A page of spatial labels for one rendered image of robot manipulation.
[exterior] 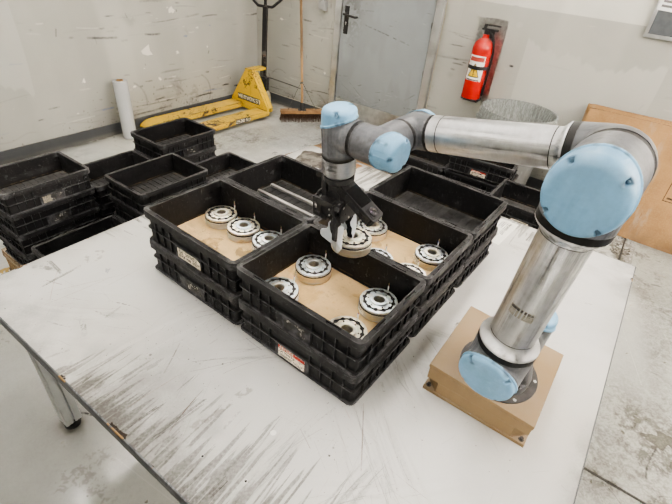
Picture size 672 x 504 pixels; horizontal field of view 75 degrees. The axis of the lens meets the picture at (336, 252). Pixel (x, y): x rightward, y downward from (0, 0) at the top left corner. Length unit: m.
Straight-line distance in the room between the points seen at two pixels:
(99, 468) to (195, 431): 0.89
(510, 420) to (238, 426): 0.62
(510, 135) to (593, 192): 0.24
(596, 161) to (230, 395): 0.91
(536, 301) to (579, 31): 3.25
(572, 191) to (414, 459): 0.68
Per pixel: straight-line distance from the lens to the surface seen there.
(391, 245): 1.44
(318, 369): 1.12
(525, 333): 0.86
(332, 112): 0.90
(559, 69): 3.97
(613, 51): 3.90
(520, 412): 1.15
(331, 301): 1.19
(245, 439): 1.09
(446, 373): 1.14
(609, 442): 2.32
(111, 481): 1.92
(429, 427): 1.15
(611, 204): 0.68
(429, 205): 1.72
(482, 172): 2.87
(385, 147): 0.85
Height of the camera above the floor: 1.63
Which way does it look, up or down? 36 degrees down
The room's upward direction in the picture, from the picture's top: 6 degrees clockwise
